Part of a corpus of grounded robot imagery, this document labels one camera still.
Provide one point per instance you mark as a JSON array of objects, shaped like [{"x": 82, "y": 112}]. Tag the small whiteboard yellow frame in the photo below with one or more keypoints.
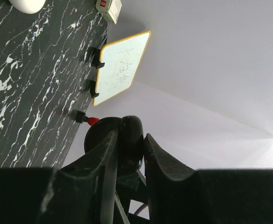
[{"x": 122, "y": 59}]

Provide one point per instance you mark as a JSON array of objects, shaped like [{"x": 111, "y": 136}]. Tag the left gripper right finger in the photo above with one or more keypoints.
[{"x": 178, "y": 194}]

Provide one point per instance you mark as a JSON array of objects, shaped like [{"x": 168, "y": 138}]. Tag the white staple box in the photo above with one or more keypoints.
[{"x": 109, "y": 9}]

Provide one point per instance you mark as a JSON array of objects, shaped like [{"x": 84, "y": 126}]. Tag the whiteboard left black stand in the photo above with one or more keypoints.
[{"x": 92, "y": 57}]

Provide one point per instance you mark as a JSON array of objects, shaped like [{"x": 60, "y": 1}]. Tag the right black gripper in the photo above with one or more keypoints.
[{"x": 129, "y": 187}]

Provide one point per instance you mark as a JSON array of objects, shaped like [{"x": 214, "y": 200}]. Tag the whiteboard black stand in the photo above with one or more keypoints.
[
  {"x": 92, "y": 57},
  {"x": 89, "y": 85}
]

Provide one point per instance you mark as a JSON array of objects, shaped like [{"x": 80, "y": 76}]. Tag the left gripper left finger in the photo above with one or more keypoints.
[{"x": 80, "y": 193}]

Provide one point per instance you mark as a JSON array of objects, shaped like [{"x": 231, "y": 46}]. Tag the whiteboard right black stand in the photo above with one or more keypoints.
[{"x": 89, "y": 85}]

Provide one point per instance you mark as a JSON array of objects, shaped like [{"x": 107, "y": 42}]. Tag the white earbud charging case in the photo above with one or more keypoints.
[{"x": 28, "y": 6}]

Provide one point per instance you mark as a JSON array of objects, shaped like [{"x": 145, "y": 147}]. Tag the black earbud case base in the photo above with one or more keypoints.
[{"x": 130, "y": 140}]

